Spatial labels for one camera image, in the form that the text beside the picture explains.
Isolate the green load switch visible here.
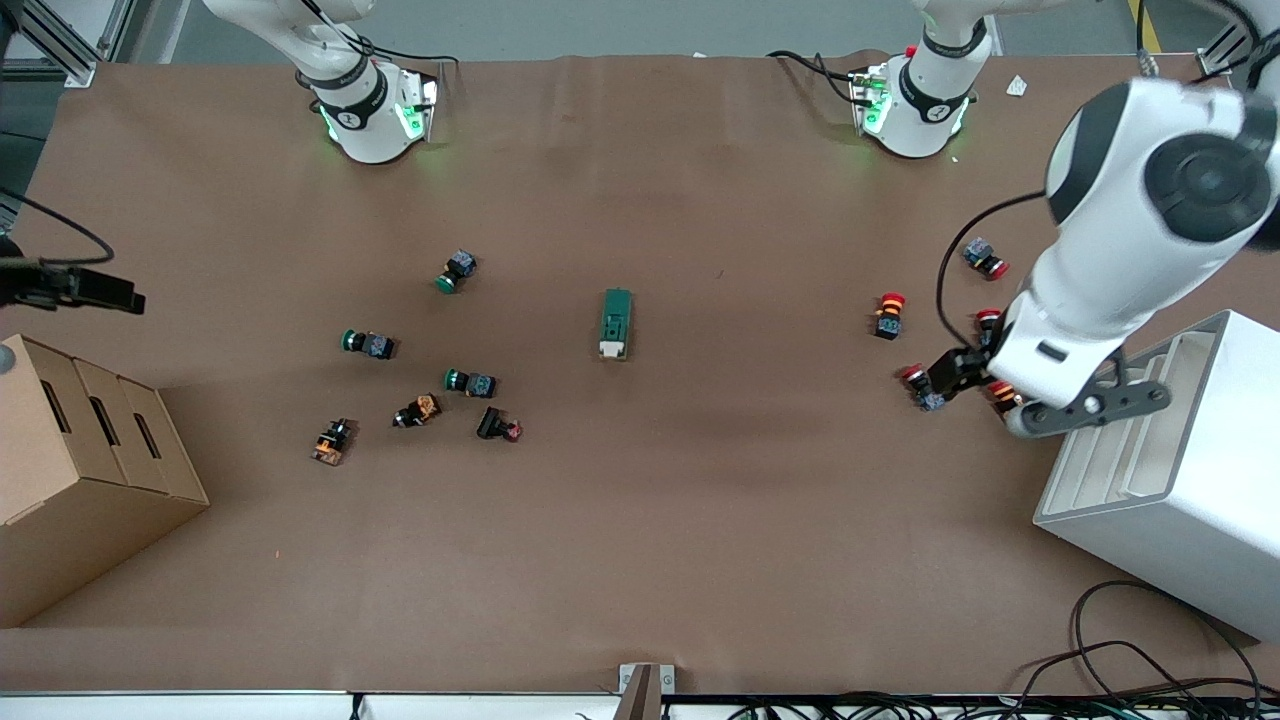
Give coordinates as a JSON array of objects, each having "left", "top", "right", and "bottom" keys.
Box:
[{"left": 599, "top": 288, "right": 635, "bottom": 362}]

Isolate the white stepped storage bin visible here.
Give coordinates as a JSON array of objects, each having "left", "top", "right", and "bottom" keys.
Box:
[{"left": 1033, "top": 309, "right": 1280, "bottom": 643}]

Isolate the brown cardboard box with slots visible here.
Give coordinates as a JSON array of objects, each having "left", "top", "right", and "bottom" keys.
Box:
[{"left": 0, "top": 334, "right": 211, "bottom": 629}]

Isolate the brown table mat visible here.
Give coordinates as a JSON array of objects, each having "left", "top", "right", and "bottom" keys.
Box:
[{"left": 0, "top": 52, "right": 1280, "bottom": 696}]

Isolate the black looped cable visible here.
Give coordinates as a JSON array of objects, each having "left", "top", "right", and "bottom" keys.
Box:
[{"left": 1010, "top": 580, "right": 1266, "bottom": 701}]

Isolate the aluminium frame profile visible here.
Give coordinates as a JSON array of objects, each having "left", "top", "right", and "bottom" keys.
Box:
[
  {"left": 0, "top": 0, "right": 98, "bottom": 89},
  {"left": 1197, "top": 0, "right": 1280, "bottom": 77}
]

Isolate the black selector switch orange block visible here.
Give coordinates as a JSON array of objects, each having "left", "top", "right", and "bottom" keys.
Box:
[{"left": 311, "top": 418, "right": 356, "bottom": 467}]

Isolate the black cable bundle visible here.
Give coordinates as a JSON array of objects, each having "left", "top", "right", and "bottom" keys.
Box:
[{"left": 665, "top": 690, "right": 1280, "bottom": 720}]

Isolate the black arm base cable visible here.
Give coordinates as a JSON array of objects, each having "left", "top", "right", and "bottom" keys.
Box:
[{"left": 768, "top": 50, "right": 886, "bottom": 101}]

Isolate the white table edge rail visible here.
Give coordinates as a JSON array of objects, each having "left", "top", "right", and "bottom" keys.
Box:
[{"left": 0, "top": 690, "right": 621, "bottom": 720}]

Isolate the aluminium table bracket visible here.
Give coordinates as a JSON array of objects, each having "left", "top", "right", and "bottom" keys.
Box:
[{"left": 618, "top": 663, "right": 676, "bottom": 720}]

